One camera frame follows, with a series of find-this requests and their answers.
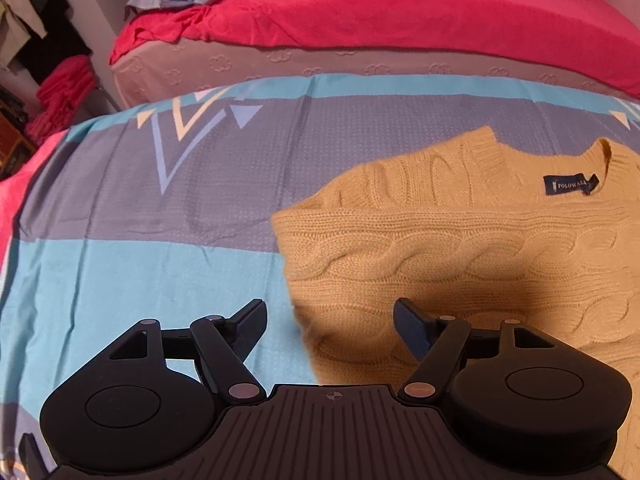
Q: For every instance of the grey embossed mattress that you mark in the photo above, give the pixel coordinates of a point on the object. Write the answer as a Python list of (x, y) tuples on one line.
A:
[(250, 62)]

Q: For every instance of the red bed sheet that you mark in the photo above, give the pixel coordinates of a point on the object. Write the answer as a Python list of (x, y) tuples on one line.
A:
[(350, 5)]

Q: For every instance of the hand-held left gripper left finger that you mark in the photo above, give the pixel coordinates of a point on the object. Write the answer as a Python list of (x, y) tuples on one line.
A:
[(250, 327)]

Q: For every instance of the dark hanging clothes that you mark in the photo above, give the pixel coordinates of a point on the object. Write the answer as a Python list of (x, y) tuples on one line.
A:
[(50, 15)]

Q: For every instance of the blue grey printed blanket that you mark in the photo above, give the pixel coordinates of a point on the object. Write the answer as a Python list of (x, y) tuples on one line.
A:
[(125, 260)]

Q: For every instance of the pink blanket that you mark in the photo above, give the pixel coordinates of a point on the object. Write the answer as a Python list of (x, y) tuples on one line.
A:
[(20, 180)]

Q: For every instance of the pile of red clothes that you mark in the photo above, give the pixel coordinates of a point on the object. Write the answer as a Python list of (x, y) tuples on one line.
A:
[(62, 95)]

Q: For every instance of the wooden cabinet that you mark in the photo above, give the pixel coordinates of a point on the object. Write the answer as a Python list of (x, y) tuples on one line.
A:
[(15, 150)]

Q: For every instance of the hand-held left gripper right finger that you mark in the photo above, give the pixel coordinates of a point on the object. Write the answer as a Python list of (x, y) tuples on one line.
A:
[(412, 330)]

